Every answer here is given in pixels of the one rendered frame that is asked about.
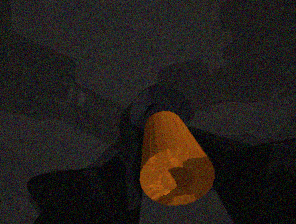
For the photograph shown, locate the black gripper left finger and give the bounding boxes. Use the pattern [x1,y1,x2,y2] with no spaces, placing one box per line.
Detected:
[27,134,144,224]

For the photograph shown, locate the orange knob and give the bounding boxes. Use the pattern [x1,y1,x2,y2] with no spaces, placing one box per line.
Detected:
[140,111,215,205]

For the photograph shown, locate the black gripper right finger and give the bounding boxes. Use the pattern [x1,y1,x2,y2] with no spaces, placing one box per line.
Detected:
[187,126,296,224]

